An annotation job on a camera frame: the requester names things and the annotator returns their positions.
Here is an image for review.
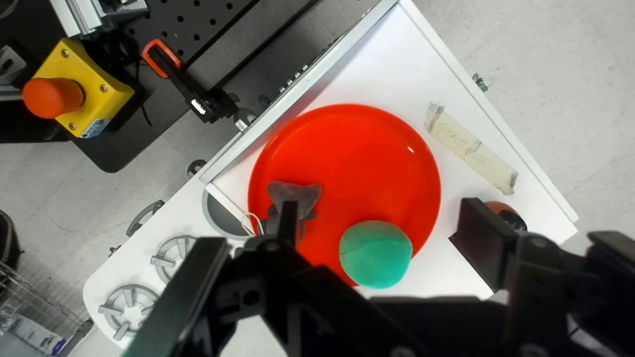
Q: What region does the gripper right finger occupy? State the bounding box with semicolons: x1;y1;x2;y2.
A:
453;196;533;307

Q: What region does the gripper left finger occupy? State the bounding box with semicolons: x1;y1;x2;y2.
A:
122;236;235;357

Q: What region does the small brown bowl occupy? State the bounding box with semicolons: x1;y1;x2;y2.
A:
487;200;533;234

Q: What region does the toy sink basin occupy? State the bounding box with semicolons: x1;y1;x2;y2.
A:
205;187;259;238

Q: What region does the clear tape strip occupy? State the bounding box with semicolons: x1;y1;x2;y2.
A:
425;101;521;196

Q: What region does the green foam ball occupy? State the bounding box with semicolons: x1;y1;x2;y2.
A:
338;218;415;292

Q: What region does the red plastic bowl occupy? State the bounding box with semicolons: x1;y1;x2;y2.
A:
247;103;445;290

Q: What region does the small green floor scrap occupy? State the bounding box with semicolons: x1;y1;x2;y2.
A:
471;69;493;95

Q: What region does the white toy kitchen cabinet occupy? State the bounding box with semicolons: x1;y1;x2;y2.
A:
82;0;582;357

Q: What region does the yellow box red stop button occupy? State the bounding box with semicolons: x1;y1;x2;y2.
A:
21;38;138;141

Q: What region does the black perforated breadboard table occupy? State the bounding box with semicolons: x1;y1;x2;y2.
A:
0;0;386;175

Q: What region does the grey oven door handle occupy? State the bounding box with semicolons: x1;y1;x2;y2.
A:
124;196;167;238

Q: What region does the wire basket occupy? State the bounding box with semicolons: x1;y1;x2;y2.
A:
0;260;92;357

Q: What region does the orange-handled black clamp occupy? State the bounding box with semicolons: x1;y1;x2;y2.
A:
140;38;251;131

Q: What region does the grey metal bracket plate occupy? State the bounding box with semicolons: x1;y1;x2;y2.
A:
0;42;31;87

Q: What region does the aluminium extrusion rail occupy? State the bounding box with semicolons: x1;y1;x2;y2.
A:
48;0;152;38

